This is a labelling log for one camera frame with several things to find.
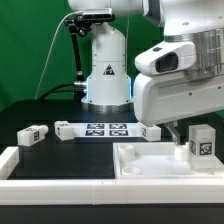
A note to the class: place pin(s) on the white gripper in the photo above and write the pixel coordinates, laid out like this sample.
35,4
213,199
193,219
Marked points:
163,92

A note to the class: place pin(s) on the white square tabletop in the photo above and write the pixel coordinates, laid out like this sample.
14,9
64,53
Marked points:
162,161

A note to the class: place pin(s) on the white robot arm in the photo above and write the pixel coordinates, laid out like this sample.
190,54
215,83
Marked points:
198,21

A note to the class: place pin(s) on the white base tag plate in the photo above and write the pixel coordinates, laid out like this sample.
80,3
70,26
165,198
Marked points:
106,129

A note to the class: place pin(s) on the white U-shaped fence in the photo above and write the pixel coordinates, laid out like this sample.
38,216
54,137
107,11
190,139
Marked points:
98,192

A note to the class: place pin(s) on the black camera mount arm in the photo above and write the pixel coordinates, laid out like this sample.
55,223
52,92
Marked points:
77,28

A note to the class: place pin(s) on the grey camera on mount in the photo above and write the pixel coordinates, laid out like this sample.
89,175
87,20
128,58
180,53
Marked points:
97,14

